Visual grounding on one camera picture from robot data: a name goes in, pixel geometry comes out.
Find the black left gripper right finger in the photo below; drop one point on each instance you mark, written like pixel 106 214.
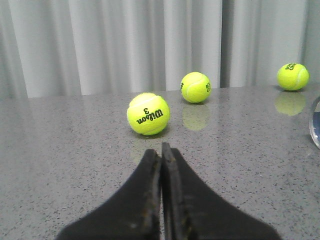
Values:
pixel 193 211

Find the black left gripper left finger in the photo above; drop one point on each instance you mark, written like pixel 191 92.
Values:
pixel 132 213

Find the white tennis ball can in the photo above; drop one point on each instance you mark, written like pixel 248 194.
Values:
pixel 314 122

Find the near Wilson tennis ball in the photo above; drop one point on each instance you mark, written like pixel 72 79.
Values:
pixel 148 114

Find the middle tennis ball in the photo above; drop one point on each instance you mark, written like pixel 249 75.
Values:
pixel 195 87

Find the far left tennis ball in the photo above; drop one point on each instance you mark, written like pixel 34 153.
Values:
pixel 293 76

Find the grey pleated curtain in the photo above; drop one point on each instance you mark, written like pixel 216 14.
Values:
pixel 86 47

